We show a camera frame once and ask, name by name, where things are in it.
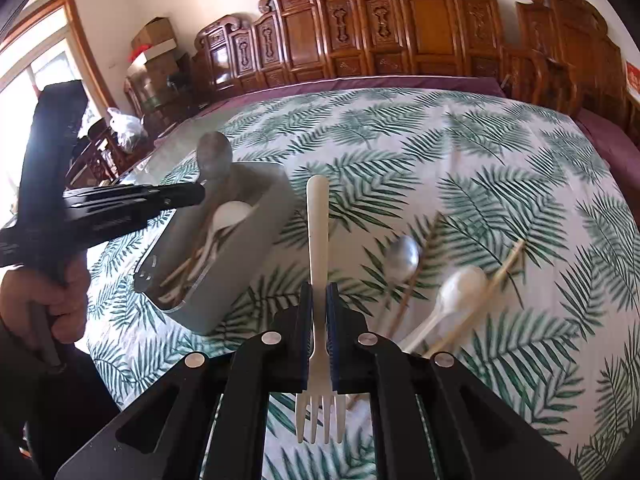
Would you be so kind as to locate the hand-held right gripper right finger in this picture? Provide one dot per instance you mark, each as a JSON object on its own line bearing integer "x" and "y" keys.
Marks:
{"x": 332, "y": 340}

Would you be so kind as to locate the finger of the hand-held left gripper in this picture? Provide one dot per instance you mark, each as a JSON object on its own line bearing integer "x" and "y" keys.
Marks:
{"x": 130, "y": 212}
{"x": 135, "y": 190}

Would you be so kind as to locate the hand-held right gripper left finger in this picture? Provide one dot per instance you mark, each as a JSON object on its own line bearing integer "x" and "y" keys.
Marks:
{"x": 306, "y": 340}

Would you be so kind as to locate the wooden chopstick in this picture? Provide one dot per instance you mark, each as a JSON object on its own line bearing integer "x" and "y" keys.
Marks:
{"x": 404, "y": 305}
{"x": 487, "y": 292}
{"x": 502, "y": 266}
{"x": 185, "y": 266}

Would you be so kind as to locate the grey metal container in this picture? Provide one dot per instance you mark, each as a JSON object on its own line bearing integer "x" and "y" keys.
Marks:
{"x": 240, "y": 270}

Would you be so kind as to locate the white plastic spoon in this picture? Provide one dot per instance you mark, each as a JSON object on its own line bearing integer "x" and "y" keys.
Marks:
{"x": 230, "y": 215}
{"x": 462, "y": 285}

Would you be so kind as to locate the white plastic fork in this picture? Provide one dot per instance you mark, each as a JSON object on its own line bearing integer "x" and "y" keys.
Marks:
{"x": 316, "y": 220}

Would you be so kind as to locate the person's left forearm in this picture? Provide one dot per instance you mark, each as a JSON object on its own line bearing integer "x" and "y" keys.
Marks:
{"x": 50, "y": 410}

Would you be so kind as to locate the person's left hand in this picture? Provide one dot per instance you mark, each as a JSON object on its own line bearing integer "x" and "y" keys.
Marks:
{"x": 55, "y": 295}

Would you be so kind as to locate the dark wooden chair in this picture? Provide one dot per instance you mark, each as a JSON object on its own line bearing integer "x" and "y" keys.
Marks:
{"x": 100, "y": 152}

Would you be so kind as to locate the white plastic bag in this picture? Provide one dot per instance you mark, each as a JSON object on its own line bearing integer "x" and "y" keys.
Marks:
{"x": 126, "y": 127}

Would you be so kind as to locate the dark wooden cabinet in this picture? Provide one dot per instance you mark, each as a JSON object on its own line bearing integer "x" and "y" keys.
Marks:
{"x": 160, "y": 90}

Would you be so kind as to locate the wooden framed window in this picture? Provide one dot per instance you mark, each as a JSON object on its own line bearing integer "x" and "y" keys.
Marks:
{"x": 60, "y": 50}

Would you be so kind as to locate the white box with red contents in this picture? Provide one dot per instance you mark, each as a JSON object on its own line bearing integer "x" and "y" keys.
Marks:
{"x": 150, "y": 56}

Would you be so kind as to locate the brown cardboard box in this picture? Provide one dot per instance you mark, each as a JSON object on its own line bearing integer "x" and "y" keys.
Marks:
{"x": 152, "y": 34}

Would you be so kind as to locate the leaf print tablecloth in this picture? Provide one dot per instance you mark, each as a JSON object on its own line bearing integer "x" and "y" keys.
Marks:
{"x": 450, "y": 160}

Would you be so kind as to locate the long purple seat cushion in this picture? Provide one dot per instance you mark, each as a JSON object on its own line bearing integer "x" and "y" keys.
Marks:
{"x": 375, "y": 82}

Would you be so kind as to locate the long carved wooden sofa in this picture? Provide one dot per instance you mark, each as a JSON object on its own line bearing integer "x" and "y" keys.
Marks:
{"x": 380, "y": 20}

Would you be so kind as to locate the small purple seat cushion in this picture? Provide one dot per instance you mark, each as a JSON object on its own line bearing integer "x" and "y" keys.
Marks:
{"x": 607, "y": 145}

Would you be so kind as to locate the carved wooden armchair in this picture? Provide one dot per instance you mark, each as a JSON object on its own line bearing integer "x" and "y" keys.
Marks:
{"x": 565, "y": 45}

